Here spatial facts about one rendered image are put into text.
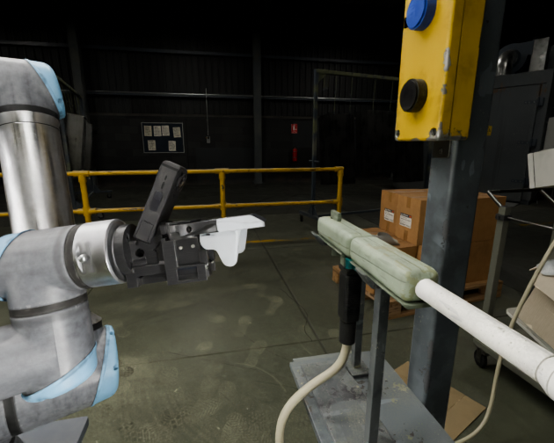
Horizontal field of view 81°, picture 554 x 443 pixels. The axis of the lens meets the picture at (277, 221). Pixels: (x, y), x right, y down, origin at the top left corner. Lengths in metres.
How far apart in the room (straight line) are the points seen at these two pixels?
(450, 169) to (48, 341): 0.64
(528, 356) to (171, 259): 0.37
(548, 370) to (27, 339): 0.54
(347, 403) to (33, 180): 0.75
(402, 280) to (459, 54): 0.33
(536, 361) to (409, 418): 0.45
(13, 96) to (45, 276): 0.45
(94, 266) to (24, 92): 0.48
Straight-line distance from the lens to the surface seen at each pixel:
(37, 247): 0.51
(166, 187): 0.46
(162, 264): 0.47
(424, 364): 0.75
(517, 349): 0.33
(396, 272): 0.42
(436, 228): 0.64
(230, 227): 0.39
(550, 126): 8.90
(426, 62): 0.60
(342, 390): 0.76
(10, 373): 0.54
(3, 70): 0.88
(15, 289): 0.53
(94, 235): 0.48
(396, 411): 0.75
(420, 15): 0.60
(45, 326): 0.53
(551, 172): 2.21
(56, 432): 1.03
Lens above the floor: 1.29
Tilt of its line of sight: 13 degrees down
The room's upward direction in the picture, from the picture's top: straight up
